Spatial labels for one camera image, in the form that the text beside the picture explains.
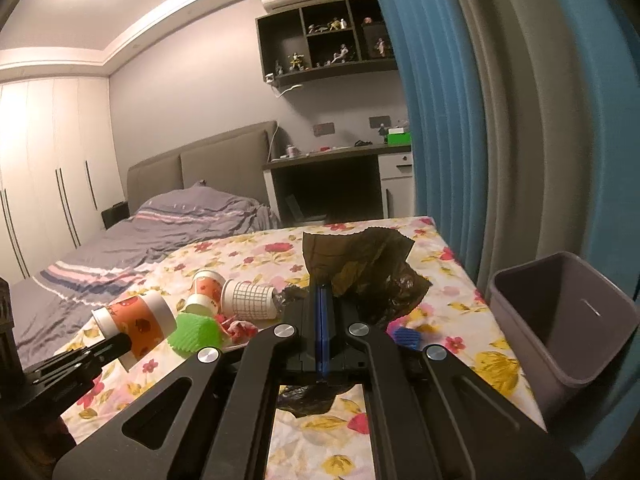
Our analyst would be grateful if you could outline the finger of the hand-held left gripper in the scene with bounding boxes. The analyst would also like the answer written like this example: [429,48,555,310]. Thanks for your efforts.
[24,333,134,387]
[29,363,104,412]

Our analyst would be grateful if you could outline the dark brown plastic bag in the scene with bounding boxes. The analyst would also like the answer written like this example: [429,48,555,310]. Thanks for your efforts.
[272,228,432,336]

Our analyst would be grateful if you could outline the black plastic bag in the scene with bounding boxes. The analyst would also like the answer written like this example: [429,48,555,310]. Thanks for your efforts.
[276,382,347,417]

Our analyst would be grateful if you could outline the red white wrapper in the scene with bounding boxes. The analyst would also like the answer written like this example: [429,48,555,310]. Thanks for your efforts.
[217,312,261,346]

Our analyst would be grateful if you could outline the black nightstand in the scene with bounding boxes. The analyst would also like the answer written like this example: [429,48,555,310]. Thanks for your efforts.
[101,201,130,231]

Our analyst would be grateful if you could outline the grey striped duvet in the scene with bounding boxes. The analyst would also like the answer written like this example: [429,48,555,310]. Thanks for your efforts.
[10,182,282,357]

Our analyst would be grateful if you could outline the row of figurines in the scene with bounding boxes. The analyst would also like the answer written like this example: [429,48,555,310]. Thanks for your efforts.
[272,16,394,74]

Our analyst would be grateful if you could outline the grey plastic bin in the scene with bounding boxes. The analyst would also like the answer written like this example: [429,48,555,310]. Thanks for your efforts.
[487,251,639,433]

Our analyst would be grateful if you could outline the white drawer cabinet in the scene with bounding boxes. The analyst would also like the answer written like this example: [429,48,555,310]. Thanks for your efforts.
[377,152,417,219]

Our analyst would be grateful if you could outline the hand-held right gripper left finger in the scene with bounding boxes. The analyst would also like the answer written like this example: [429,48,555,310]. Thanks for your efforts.
[52,284,326,480]

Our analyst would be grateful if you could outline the floral bedsheet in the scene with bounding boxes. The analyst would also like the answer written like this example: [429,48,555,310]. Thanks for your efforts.
[50,216,549,480]

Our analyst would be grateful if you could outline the white wardrobe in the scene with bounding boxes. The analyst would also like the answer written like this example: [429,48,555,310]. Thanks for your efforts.
[0,77,127,284]

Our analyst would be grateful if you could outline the blue silicone mould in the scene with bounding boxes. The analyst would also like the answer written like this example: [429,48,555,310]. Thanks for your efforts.
[391,326,424,351]

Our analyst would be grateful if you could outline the grey curtain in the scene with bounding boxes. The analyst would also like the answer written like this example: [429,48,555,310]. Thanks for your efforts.
[440,0,568,288]

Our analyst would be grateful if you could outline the orange print paper cup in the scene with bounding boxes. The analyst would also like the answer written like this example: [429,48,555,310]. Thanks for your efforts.
[192,270,224,311]

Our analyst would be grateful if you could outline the dark wall shelf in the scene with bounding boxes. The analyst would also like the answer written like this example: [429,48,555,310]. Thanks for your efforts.
[255,0,399,88]

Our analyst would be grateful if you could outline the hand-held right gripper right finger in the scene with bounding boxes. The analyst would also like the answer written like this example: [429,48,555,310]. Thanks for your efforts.
[324,284,586,480]

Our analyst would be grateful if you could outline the blue curtain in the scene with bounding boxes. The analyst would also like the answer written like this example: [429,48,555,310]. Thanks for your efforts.
[562,0,640,313]
[367,0,490,282]

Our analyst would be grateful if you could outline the white cable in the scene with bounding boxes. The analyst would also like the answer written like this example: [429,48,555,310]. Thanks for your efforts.
[270,77,304,99]

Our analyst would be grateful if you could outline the dark wooden desk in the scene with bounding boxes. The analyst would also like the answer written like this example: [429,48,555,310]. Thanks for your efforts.
[262,142,417,224]

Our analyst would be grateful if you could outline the grey padded headboard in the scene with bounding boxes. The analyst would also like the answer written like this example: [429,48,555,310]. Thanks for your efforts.
[126,121,280,220]

